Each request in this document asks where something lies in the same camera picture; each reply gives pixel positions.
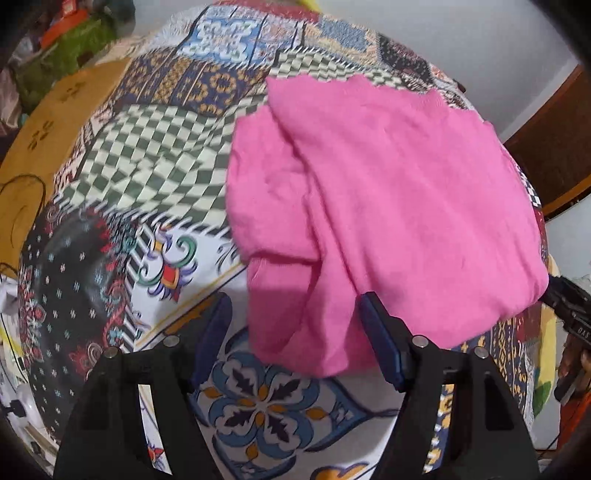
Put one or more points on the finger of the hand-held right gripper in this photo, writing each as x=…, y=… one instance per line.
x=572, y=309

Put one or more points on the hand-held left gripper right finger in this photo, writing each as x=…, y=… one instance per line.
x=383, y=346

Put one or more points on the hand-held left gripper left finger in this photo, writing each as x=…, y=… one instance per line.
x=213, y=330

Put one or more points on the pink buttoned cardigan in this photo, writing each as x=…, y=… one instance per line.
x=392, y=207

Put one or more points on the person's right hand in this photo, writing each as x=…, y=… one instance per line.
x=575, y=364

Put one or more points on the yellow bedsheet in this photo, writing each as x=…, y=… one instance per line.
x=545, y=360

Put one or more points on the orange cloth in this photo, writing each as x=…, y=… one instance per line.
x=577, y=415

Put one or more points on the brown wooden door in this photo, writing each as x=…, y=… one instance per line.
x=554, y=152

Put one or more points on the patchwork patterned blanket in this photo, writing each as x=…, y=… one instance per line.
x=152, y=152

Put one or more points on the white cloth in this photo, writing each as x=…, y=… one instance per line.
x=9, y=295

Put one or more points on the green bag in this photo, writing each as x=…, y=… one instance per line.
x=69, y=50

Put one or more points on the orange box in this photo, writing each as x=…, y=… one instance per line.
x=60, y=30

